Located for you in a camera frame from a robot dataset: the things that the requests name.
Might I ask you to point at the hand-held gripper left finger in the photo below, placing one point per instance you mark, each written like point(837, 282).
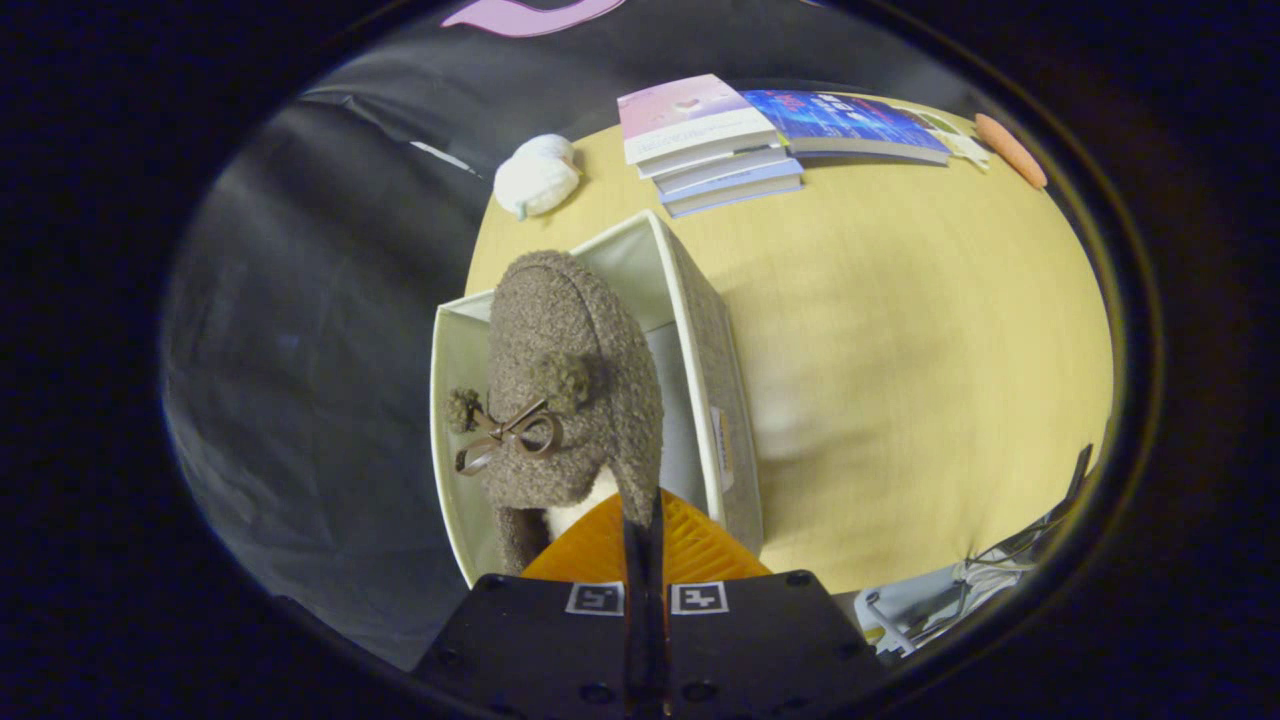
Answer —
point(540, 640)

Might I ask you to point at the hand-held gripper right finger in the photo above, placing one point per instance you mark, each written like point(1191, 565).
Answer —
point(760, 640)

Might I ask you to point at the brown fuzzy slipper shoe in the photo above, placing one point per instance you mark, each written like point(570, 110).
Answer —
point(570, 330)

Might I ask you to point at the grey fabric storage box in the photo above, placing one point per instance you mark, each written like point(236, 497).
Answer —
point(700, 330)

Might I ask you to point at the black backdrop cloth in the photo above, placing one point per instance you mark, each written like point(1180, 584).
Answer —
point(300, 350)

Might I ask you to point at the pale blue book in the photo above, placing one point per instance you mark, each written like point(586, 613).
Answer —
point(735, 176)
point(740, 196)

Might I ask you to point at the white round plush object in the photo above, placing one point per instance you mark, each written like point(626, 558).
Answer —
point(535, 180)

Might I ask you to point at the thin white book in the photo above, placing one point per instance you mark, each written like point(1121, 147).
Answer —
point(720, 160)

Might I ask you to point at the dark blue cover book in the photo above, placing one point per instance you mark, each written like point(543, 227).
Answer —
point(840, 115)

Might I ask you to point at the pink cover book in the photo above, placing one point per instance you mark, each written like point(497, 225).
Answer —
point(680, 105)

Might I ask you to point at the orange carrot toy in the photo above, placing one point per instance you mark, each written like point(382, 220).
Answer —
point(1010, 150)

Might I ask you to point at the white plastic frame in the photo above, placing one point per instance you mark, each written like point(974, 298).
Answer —
point(900, 600)

